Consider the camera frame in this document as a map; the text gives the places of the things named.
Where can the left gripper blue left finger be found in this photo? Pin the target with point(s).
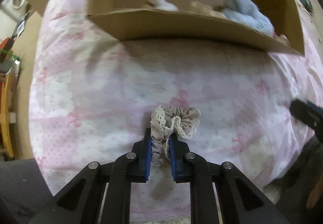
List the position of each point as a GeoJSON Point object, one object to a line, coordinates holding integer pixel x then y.
{"type": "Point", "coordinates": [140, 168]}

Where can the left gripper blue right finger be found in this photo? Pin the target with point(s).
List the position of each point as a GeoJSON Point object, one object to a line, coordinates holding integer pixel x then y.
{"type": "Point", "coordinates": [180, 169]}

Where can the beige lace scrunchie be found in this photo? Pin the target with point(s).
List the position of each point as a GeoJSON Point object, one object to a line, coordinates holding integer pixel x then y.
{"type": "Point", "coordinates": [184, 122]}

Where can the light blue plush toy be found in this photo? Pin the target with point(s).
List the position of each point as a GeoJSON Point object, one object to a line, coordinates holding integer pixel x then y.
{"type": "Point", "coordinates": [246, 12]}

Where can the white plastic label packet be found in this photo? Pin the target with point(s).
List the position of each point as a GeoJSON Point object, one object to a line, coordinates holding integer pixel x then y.
{"type": "Point", "coordinates": [160, 5]}

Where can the cream lace scrunchie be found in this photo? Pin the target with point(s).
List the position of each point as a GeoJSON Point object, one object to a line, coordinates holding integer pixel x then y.
{"type": "Point", "coordinates": [205, 10]}

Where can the pink patterned bed quilt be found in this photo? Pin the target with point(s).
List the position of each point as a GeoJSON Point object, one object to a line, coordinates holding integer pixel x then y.
{"type": "Point", "coordinates": [92, 96]}

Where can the wooden yellow chair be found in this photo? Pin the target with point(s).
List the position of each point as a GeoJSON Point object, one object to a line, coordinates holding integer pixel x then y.
{"type": "Point", "coordinates": [7, 117]}

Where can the brown cardboard box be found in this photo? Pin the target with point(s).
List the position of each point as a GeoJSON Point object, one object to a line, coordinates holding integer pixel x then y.
{"type": "Point", "coordinates": [128, 20]}

